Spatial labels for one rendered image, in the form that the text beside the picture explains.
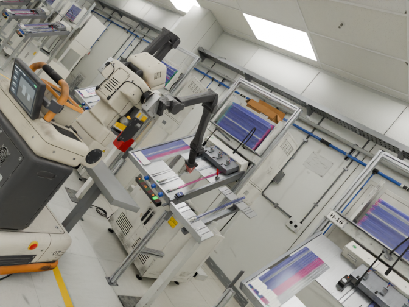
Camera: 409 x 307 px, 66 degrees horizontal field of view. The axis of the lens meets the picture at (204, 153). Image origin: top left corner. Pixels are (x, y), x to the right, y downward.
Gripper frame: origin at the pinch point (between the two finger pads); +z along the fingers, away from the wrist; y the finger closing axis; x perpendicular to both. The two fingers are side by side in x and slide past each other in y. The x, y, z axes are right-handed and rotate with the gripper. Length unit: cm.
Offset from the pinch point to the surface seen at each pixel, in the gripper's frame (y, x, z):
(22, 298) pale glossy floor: -42, 127, 18
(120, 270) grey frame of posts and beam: -25, 66, 51
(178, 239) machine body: -21, 16, 48
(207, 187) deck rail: -21.2, -3.0, 2.0
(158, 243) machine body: -13, 29, 53
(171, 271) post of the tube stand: -51, 43, 38
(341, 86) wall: 39, -259, -43
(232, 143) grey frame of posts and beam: 5.1, -46.7, -14.8
